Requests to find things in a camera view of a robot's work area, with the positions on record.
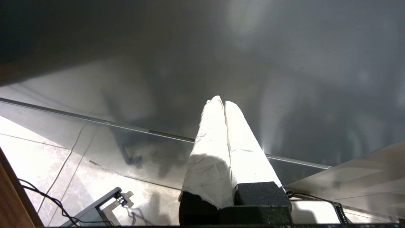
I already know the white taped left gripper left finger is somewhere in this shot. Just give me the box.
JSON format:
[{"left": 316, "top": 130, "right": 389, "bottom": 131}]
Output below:
[{"left": 179, "top": 96, "right": 235, "bottom": 226}]

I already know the black metal stand leg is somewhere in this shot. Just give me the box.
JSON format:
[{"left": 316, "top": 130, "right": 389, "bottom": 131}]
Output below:
[{"left": 59, "top": 187, "right": 128, "bottom": 227}]

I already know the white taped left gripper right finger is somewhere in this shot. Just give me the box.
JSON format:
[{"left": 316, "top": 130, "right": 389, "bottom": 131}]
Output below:
[{"left": 224, "top": 101, "right": 292, "bottom": 210}]

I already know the thin black floor cable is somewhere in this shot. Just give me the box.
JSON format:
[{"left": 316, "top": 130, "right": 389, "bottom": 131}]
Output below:
[{"left": 18, "top": 178, "right": 114, "bottom": 226}]

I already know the black coiled cable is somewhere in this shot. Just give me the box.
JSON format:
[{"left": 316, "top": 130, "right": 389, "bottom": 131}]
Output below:
[{"left": 286, "top": 191, "right": 349, "bottom": 224}]

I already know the stainless steel appliance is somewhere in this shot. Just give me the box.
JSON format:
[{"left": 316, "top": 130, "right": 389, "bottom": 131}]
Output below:
[{"left": 0, "top": 0, "right": 405, "bottom": 190}]

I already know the brown wooden panel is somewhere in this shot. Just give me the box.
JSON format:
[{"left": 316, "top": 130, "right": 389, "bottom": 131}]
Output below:
[{"left": 0, "top": 148, "right": 44, "bottom": 227}]

